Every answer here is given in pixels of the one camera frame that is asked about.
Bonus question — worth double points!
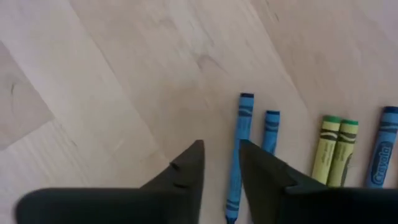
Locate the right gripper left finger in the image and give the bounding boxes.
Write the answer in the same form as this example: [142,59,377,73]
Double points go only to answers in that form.
[14,139,206,224]

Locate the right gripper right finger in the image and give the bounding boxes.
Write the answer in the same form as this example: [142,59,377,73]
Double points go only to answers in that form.
[238,139,398,224]

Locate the blue crayon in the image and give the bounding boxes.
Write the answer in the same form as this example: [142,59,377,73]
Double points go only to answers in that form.
[261,110,280,156]
[225,92,255,224]
[364,106,398,189]

